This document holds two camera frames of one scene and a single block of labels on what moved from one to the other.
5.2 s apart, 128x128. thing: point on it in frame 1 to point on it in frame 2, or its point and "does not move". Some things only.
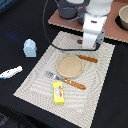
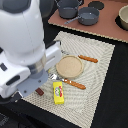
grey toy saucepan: (80, 16) does not move
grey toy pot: (68, 10) does not move
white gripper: (93, 30) to (20, 79)
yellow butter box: (58, 93) does not move
